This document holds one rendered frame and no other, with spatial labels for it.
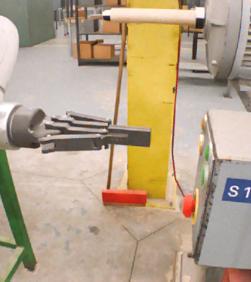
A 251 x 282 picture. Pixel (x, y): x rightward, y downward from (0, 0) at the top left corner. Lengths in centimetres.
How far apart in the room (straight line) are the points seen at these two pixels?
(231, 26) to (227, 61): 7
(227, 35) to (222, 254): 36
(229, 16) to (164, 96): 113
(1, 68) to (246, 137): 46
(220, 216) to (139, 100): 129
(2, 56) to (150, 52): 106
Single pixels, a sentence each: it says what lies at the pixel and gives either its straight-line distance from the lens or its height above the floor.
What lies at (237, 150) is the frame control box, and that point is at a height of 112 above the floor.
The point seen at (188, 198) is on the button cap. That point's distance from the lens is 46.
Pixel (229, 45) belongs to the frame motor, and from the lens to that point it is 52.
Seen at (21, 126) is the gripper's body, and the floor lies 109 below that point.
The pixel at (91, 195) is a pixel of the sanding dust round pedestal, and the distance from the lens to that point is 203.
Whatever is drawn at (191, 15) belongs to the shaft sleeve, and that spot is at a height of 126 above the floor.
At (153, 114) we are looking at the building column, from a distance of 164.
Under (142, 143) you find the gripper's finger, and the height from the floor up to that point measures 106.
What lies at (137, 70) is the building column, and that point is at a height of 91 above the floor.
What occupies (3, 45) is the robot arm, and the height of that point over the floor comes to 121.
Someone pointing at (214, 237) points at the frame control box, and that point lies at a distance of 41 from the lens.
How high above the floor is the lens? 129
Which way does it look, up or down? 28 degrees down
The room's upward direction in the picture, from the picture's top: straight up
